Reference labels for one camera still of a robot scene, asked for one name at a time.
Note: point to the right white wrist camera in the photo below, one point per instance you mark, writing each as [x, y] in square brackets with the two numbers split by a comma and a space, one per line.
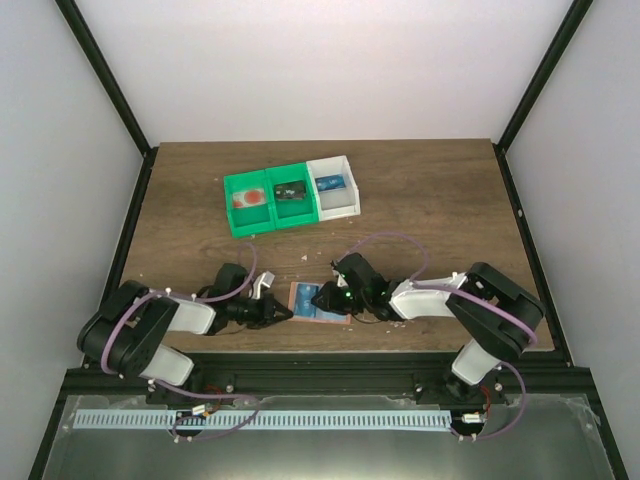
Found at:
[335, 270]

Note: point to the middle green bin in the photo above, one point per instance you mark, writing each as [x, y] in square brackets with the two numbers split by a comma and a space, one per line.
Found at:
[293, 200]

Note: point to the red white card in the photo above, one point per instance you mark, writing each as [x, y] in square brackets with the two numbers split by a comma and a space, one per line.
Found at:
[248, 198]

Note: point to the left black frame post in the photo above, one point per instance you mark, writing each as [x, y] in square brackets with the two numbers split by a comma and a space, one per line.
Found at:
[93, 53]

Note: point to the black VIP card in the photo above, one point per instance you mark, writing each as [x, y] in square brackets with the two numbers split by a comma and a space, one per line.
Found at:
[291, 192]

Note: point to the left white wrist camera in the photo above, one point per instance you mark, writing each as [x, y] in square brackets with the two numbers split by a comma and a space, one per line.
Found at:
[261, 285]

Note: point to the left green bin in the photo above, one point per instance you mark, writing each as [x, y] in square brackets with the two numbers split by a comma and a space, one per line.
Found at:
[248, 221]

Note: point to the green bin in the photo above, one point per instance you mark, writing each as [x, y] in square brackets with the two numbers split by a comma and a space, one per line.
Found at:
[293, 200]
[248, 221]

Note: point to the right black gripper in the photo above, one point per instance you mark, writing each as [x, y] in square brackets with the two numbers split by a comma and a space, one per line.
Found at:
[329, 299]

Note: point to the black frame post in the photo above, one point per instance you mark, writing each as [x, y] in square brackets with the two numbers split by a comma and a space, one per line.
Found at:
[93, 53]
[563, 36]

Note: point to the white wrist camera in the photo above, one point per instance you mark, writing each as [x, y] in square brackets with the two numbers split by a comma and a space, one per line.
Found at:
[261, 285]
[335, 270]

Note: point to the light blue slotted cable duct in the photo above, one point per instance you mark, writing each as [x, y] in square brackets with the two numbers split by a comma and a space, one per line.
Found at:
[274, 420]

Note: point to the black aluminium front rail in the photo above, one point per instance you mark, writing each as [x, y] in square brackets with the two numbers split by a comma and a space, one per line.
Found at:
[263, 374]

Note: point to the white bin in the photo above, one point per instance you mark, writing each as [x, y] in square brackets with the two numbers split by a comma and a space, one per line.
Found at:
[335, 204]

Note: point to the right black frame post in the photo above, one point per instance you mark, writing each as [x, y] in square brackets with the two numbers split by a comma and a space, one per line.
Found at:
[563, 36]

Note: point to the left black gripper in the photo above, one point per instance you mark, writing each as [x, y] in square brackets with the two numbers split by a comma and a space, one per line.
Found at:
[267, 313]

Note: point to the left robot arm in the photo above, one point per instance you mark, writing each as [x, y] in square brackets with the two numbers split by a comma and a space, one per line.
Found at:
[125, 336]

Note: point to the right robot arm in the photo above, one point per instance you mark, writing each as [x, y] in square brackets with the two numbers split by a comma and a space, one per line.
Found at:
[500, 316]

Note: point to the blue card in bin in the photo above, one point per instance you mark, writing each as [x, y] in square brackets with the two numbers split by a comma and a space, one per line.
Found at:
[330, 183]

